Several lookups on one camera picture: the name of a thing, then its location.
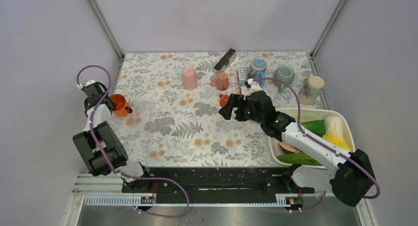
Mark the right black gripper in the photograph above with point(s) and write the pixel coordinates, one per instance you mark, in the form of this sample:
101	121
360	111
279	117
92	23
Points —
233	102

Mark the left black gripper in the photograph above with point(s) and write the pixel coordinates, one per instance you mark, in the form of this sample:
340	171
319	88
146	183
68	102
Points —
105	95

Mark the small orange mug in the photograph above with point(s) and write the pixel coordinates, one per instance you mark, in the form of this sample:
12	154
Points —
223	99

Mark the large orange mug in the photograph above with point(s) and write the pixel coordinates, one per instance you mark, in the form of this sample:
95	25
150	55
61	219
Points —
123	107

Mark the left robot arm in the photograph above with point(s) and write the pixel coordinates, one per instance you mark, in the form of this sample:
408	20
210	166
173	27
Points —
98	143

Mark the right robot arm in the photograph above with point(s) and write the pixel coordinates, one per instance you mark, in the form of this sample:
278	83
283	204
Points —
349	175

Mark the pink dotted mug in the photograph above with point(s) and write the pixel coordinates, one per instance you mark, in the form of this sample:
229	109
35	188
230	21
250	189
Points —
221	82

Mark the blue butterfly mug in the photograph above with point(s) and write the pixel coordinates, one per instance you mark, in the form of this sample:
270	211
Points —
257	69

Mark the green glazed mug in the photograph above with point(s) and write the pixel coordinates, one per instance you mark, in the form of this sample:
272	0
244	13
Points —
285	74

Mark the cream painted mug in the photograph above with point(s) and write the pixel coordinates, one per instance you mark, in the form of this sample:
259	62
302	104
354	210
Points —
310	90

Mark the white red toothpaste box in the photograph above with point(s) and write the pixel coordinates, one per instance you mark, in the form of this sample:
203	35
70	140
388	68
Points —
243	85

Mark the light pink cup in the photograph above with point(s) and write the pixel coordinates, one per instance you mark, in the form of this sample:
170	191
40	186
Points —
189	79

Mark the floral tablecloth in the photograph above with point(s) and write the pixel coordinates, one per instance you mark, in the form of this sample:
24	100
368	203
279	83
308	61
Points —
171	126

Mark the brown mushroom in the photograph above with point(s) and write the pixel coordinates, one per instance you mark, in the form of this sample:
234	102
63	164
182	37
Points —
287	149

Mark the white plastic basin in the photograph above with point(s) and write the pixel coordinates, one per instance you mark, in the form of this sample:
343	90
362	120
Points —
308	114

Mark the green cucumber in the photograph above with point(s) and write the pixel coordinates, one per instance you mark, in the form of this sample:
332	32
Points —
298	158

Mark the green bok choy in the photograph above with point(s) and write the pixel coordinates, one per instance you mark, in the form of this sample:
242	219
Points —
315	126

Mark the yellow napa cabbage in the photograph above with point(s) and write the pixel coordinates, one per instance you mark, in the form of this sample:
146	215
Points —
334	132

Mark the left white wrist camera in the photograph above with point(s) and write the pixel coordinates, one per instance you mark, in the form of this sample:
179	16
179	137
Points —
88	83

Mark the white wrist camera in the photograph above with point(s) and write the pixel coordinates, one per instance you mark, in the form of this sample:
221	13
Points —
252	86
88	83

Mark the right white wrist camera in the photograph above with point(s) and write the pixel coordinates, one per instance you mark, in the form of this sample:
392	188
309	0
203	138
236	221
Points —
252	86

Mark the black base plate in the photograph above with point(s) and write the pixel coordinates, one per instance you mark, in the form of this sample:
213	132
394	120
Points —
211	180

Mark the white slotted cable duct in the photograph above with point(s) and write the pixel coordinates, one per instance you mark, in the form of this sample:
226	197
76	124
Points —
145	200

